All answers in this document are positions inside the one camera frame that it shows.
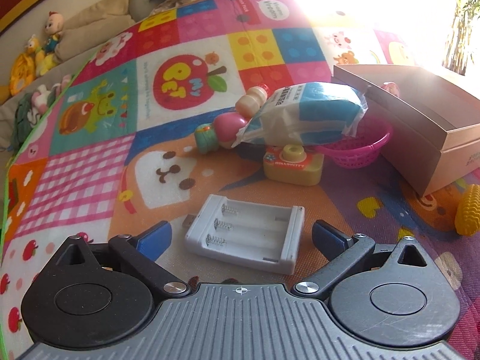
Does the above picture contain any yellow toy corn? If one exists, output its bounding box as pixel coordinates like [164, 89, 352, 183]
[455, 184, 480, 236]

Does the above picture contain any pink round toy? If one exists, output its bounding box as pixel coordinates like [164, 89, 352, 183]
[381, 81, 400, 98]

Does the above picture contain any white battery holder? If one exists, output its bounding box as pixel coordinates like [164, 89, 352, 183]
[185, 194, 305, 275]

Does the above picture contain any pink plastic basket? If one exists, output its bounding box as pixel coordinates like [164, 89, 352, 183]
[313, 116, 393, 169]

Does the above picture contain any colourful cartoon play mat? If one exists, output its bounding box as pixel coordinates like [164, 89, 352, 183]
[1, 0, 479, 359]

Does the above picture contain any pink green toy bottle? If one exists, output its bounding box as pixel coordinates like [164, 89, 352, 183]
[193, 112, 247, 155]

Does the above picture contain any blue white tissue pack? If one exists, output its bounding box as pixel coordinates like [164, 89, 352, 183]
[233, 82, 368, 146]

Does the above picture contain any pink cardboard box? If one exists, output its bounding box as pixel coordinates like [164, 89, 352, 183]
[334, 64, 479, 196]

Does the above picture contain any beige toy bottle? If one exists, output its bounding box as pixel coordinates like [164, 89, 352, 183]
[235, 84, 270, 119]

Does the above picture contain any green pink plush toy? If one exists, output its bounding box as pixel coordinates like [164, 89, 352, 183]
[10, 75, 72, 151]

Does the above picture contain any yellow plush toy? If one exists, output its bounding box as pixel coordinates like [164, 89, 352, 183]
[9, 34, 58, 96]

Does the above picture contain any beige pillow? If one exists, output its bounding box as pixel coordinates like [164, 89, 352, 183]
[55, 0, 134, 63]

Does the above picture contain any doll plush toy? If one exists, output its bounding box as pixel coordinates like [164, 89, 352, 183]
[43, 11, 64, 54]

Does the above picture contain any potted green plant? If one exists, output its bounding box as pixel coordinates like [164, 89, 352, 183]
[442, 0, 479, 76]

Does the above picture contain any yellow toy camera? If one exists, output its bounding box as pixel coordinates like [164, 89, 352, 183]
[263, 145, 324, 186]

